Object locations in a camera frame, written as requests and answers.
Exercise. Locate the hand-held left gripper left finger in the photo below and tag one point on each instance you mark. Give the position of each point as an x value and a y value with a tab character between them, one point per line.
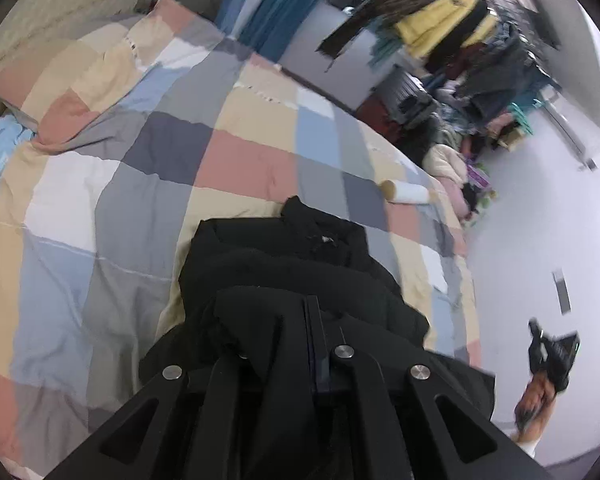
225	395

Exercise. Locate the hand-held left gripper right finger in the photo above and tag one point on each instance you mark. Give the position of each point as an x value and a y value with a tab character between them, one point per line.
316	350

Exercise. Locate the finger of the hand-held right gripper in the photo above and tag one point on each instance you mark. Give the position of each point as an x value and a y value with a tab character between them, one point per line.
535	330
570	342

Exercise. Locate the black padded jacket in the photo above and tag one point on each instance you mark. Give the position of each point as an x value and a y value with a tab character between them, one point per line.
280	270

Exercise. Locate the pile of clothes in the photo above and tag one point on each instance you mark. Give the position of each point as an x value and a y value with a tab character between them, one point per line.
450	160

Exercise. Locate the person's right hand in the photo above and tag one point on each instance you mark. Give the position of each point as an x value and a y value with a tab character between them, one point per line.
536	402

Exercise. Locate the white paper roll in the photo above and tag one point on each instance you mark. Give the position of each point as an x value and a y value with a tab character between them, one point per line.
410	191

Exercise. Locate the white air conditioner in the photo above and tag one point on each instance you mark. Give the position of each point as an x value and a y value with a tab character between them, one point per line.
575	135

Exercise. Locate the green sock hanger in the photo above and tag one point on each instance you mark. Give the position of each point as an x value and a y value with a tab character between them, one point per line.
517	122

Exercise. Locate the pastel patchwork duvet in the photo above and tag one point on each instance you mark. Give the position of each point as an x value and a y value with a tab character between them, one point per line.
155	175

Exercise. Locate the dark red suitcase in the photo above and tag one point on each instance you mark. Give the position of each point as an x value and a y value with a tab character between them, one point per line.
377	115

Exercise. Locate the grey denim jacket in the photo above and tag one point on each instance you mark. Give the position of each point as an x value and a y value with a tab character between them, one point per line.
500	70

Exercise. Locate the silver suitcase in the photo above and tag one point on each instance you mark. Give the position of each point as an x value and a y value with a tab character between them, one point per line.
400	92

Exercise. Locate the teal hanging garment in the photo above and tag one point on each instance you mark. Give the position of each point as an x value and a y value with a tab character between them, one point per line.
385	52

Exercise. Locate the dark checked scarf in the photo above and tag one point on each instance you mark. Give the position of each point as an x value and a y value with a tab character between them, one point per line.
345	35

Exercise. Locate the yellow fleece jacket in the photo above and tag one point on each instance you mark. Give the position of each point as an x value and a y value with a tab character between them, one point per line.
440	20

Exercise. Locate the light blue bed sheet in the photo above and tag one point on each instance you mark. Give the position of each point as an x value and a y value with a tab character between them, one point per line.
0	155

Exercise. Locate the blue curtain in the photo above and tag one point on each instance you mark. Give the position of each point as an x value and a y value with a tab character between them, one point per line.
285	5

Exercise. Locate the pastel patchwork pillow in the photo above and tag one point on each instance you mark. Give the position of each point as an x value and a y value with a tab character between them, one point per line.
95	70

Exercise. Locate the blue foam board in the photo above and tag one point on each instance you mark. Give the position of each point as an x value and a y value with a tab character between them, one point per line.
235	5

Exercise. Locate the cream quilted headboard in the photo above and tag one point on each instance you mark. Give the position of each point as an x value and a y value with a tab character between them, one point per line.
55	5

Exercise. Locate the grey wall plate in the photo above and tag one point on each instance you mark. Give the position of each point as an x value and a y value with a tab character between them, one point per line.
562	292

